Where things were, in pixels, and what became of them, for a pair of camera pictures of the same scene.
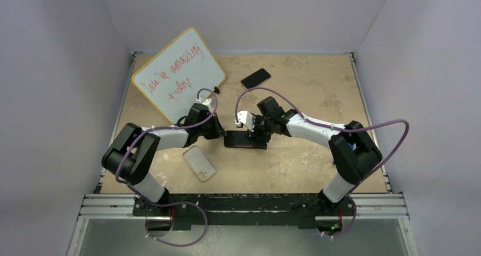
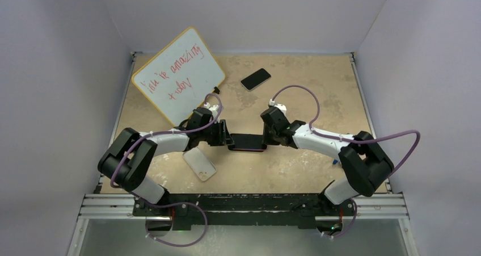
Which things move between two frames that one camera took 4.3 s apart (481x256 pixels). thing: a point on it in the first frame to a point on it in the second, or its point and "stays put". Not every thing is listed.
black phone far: [256, 79] stays put
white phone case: [201, 164] stays put
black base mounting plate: [248, 210] stays put
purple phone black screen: [239, 139] to [247, 148]
